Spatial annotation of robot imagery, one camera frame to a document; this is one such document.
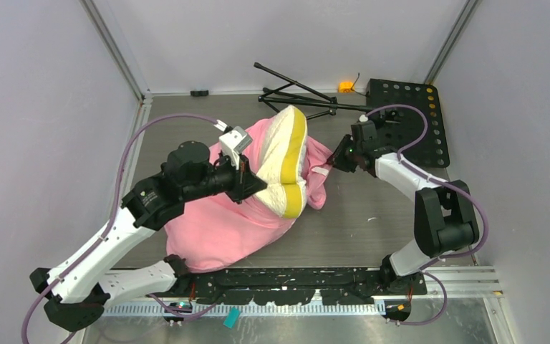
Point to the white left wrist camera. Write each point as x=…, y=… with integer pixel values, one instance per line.
x=233, y=142

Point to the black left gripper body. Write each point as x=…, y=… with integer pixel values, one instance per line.
x=220, y=178

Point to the orange yellow small device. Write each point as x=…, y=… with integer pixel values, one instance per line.
x=345, y=87

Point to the cream textured pillow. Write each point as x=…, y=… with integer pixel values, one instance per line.
x=278, y=152

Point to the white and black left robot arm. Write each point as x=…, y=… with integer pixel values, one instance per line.
x=78, y=292

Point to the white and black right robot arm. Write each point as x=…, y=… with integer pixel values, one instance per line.
x=444, y=216

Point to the black perforated music stand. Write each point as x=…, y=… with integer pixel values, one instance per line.
x=405, y=111

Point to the pink pillowcase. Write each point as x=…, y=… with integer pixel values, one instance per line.
x=214, y=232

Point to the teal tape piece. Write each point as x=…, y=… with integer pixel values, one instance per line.
x=232, y=317

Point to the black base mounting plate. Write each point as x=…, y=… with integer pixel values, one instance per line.
x=293, y=286

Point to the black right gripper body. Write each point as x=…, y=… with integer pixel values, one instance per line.
x=359, y=150

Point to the small black wall clip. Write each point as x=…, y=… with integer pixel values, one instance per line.
x=199, y=93

